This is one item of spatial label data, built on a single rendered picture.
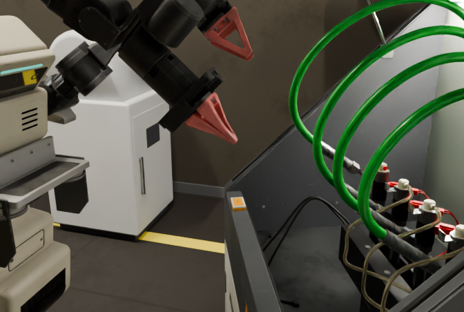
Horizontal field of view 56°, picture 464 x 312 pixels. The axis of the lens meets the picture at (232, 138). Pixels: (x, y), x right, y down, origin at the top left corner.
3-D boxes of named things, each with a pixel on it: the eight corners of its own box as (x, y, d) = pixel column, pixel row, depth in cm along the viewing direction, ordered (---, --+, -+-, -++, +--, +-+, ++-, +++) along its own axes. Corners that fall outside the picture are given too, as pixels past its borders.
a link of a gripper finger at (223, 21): (264, 45, 78) (229, 6, 78) (264, 39, 71) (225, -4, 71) (236, 71, 79) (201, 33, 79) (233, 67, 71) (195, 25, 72)
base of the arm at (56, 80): (58, 79, 122) (27, 86, 111) (76, 62, 119) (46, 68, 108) (77, 105, 123) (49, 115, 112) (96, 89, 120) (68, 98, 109)
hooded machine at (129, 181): (177, 207, 315) (170, 26, 277) (141, 246, 265) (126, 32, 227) (99, 196, 332) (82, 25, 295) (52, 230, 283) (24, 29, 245)
